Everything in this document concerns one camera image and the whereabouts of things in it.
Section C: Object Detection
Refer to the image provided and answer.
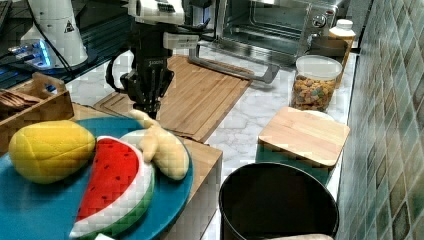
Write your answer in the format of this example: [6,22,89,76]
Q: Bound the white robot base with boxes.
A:
[21,0,88,70]

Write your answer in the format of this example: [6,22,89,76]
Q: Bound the silver toaster oven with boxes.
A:
[189,0,350,83]

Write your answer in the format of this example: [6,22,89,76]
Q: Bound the plush watermelon slice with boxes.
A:
[69,136,155,240]

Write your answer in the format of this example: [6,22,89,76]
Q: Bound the teal container under board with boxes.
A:
[255,140,333,185]

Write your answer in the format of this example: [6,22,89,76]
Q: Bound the bamboo cutting board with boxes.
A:
[93,54,253,144]

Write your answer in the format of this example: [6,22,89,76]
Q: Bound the black round bin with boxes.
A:
[219,163,339,240]

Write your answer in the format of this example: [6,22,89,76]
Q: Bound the wooden tray box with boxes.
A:
[0,72,74,155]

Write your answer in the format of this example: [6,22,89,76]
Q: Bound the clear cereal jar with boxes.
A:
[290,55,342,112]

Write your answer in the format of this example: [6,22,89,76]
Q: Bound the small wooden lid board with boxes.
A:
[258,107,350,169]

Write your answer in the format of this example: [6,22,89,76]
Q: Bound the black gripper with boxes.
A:
[125,23,174,119]

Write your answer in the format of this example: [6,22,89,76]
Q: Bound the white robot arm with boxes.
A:
[121,0,210,119]

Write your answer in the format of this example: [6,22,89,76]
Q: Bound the black cable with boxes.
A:
[105,49,134,94]

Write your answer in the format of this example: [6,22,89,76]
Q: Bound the plush banana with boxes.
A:
[129,109,189,181]

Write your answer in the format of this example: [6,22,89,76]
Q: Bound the white cap bottle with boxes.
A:
[328,18,357,88]

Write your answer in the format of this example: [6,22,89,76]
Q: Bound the yellow plush mango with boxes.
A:
[9,120,96,184]

